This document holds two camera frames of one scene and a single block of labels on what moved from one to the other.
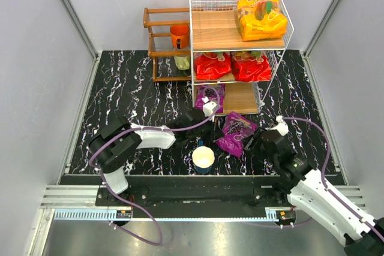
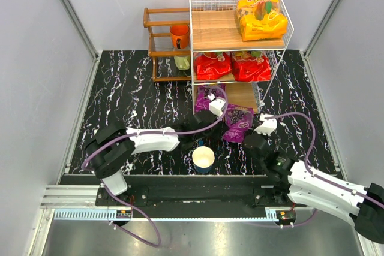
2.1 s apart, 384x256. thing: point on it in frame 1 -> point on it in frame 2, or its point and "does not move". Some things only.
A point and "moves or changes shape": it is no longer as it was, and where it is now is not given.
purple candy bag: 235,129 moves or changes shape
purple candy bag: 214,92 does not move
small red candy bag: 251,66 does not move
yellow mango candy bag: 261,18 does not move
